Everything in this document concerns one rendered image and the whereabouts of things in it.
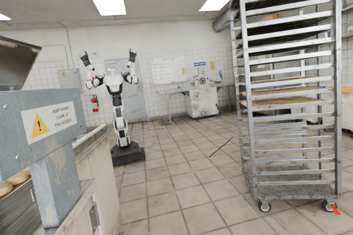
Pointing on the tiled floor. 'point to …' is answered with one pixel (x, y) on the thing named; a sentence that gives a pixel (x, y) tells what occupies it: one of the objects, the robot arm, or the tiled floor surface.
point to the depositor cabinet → (33, 226)
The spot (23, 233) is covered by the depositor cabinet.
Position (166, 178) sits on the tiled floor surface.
